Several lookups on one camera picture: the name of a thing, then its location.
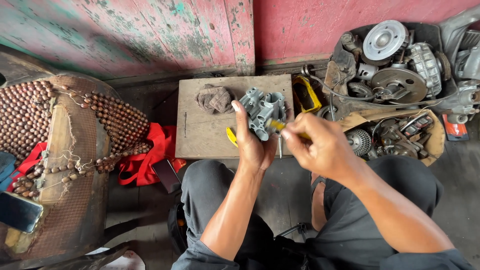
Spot person's right hand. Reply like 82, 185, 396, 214
280, 111, 363, 181

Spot cardboard box of gears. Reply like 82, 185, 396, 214
337, 108, 446, 167

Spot yellow handled screwdriver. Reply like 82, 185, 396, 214
264, 119, 313, 140

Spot brown dirty rag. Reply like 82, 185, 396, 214
194, 84, 236, 115

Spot black sandal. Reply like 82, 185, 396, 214
310, 174, 328, 203

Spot red cloth bag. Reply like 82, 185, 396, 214
117, 122, 187, 187

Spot person's left hand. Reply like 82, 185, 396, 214
230, 100, 280, 173

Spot black stool leg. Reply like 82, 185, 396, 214
275, 222, 309, 241

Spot red strap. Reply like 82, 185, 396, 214
5, 141, 49, 193

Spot black cable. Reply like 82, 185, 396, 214
301, 64, 377, 121

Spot black tub of engine parts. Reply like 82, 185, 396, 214
323, 20, 459, 110

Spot worn dark chair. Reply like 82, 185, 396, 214
0, 44, 151, 270

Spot black smartphone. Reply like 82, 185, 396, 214
151, 158, 183, 194

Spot person's dark shirt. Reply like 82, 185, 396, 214
170, 239, 478, 270

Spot person's black trousers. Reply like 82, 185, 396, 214
181, 155, 445, 270

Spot blue cloth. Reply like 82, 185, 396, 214
0, 151, 17, 192

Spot grey engine casing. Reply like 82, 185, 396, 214
430, 4, 480, 125

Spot wooden beaded seat cover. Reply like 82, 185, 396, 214
0, 79, 152, 199

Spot smartphone in clear case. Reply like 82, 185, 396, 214
0, 191, 44, 234

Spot orange and black packet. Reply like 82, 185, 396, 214
441, 114, 470, 142

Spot worn wooden board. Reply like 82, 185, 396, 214
175, 74, 295, 160

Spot grey metal carburetor body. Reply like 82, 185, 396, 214
239, 87, 288, 142

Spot yellow rimmed black container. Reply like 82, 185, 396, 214
292, 75, 323, 114

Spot yellow handled pliers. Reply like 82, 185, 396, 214
226, 127, 239, 148

